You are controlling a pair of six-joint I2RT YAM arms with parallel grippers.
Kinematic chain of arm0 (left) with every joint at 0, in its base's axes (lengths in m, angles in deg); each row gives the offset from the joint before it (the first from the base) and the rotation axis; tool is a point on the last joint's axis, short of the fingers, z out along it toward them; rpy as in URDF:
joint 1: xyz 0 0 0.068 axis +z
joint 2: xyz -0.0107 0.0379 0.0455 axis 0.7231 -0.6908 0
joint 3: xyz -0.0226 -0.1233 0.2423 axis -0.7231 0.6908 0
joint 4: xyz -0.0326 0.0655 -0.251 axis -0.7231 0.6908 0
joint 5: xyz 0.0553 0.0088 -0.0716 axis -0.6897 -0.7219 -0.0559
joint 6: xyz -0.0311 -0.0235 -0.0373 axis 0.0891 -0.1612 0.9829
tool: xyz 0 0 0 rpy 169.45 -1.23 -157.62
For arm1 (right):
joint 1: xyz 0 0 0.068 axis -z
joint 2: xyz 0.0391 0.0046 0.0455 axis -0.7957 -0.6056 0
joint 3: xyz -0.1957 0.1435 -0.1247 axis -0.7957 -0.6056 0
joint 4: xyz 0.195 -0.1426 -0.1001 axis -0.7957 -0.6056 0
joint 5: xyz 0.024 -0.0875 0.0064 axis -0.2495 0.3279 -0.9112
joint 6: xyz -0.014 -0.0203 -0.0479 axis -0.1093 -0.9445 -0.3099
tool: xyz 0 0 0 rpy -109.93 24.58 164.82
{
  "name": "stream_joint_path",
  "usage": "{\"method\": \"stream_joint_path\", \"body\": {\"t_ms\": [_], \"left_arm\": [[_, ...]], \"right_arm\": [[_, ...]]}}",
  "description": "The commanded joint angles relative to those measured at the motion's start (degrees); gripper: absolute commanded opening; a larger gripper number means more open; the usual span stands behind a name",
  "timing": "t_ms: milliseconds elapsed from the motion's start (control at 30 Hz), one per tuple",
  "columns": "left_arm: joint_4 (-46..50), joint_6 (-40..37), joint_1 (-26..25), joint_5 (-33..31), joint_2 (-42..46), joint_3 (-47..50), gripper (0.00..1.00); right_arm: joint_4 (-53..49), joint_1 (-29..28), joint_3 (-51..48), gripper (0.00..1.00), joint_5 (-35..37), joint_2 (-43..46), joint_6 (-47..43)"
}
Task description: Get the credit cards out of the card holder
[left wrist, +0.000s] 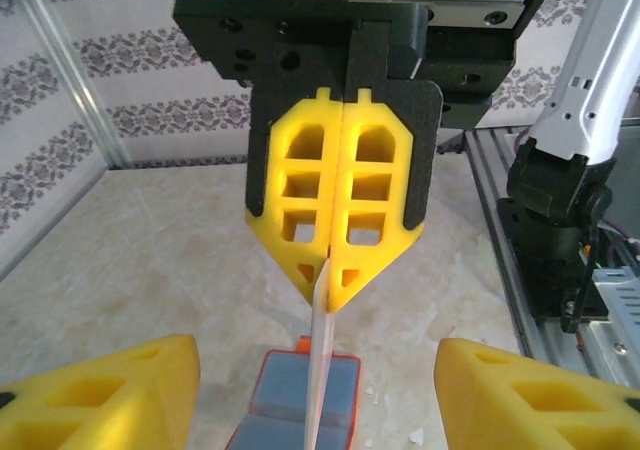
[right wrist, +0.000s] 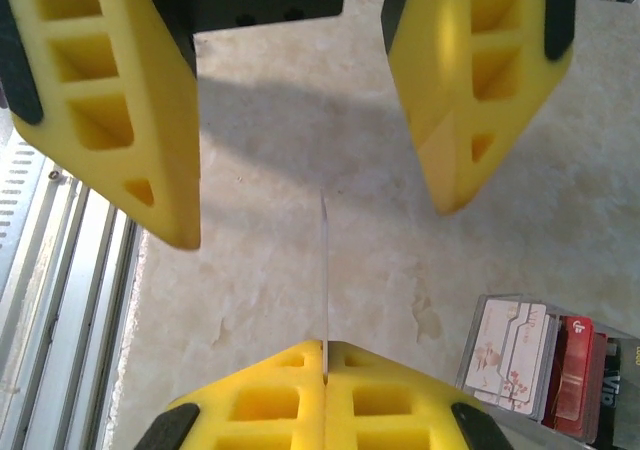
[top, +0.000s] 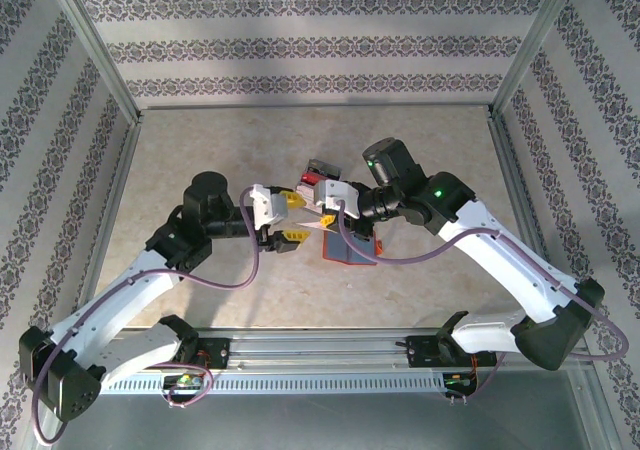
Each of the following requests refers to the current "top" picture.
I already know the slotted grey cable duct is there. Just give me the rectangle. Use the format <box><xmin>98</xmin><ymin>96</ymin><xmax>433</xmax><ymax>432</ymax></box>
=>
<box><xmin>67</xmin><ymin>373</ymin><xmax>451</xmax><ymax>396</ymax></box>

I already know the grey sheet metal panel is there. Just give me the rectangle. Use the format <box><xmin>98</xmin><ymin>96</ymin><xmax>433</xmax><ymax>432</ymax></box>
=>
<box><xmin>29</xmin><ymin>369</ymin><xmax>614</xmax><ymax>450</ymax></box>

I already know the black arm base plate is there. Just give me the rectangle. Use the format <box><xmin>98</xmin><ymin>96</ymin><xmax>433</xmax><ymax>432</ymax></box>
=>
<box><xmin>139</xmin><ymin>337</ymin><xmax>231</xmax><ymax>371</ymax></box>
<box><xmin>407</xmin><ymin>334</ymin><xmax>499</xmax><ymax>370</ymax></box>

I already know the small circuit board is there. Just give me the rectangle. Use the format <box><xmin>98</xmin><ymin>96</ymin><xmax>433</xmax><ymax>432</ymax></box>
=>
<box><xmin>443</xmin><ymin>372</ymin><xmax>479</xmax><ymax>389</ymax></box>
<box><xmin>163</xmin><ymin>373</ymin><xmax>206</xmax><ymax>390</ymax></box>

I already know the aluminium front frame rail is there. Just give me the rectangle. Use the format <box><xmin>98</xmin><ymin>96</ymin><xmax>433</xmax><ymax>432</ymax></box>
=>
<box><xmin>47</xmin><ymin>327</ymin><xmax>594</xmax><ymax>371</ymax></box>

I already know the clear acrylic card stand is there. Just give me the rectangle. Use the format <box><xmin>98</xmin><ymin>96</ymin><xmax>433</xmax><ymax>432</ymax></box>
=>
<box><xmin>293</xmin><ymin>158</ymin><xmax>344</xmax><ymax>221</ymax></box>

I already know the metal bracket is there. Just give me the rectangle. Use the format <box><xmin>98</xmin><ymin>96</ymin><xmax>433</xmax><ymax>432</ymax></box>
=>
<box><xmin>315</xmin><ymin>179</ymin><xmax>360</xmax><ymax>219</ymax></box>

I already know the orange card holder wallet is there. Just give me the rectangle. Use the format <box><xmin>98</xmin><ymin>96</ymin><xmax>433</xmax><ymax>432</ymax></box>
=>
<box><xmin>322</xmin><ymin>229</ymin><xmax>384</xmax><ymax>267</ymax></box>

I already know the aluminium back frame rail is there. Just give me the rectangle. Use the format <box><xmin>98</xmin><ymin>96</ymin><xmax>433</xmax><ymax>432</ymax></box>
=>
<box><xmin>137</xmin><ymin>101</ymin><xmax>494</xmax><ymax>112</ymax></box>

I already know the black card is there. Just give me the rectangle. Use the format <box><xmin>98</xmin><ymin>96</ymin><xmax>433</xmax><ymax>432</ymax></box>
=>
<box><xmin>308</xmin><ymin>158</ymin><xmax>342</xmax><ymax>180</ymax></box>

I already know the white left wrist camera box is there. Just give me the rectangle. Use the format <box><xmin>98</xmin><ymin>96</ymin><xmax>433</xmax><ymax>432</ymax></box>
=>
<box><xmin>248</xmin><ymin>183</ymin><xmax>290</xmax><ymax>231</ymax></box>

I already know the aluminium corner post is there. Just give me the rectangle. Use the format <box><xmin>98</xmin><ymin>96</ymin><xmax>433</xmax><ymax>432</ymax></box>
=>
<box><xmin>488</xmin><ymin>0</ymin><xmax>586</xmax><ymax>121</ymax></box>
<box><xmin>38</xmin><ymin>0</ymin><xmax>144</xmax><ymax>126</ymax></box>

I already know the aluminium side frame rail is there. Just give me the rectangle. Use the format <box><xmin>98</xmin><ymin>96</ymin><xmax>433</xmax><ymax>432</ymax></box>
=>
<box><xmin>488</xmin><ymin>112</ymin><xmax>566</xmax><ymax>291</ymax></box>
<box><xmin>72</xmin><ymin>112</ymin><xmax>144</xmax><ymax>331</ymax></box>

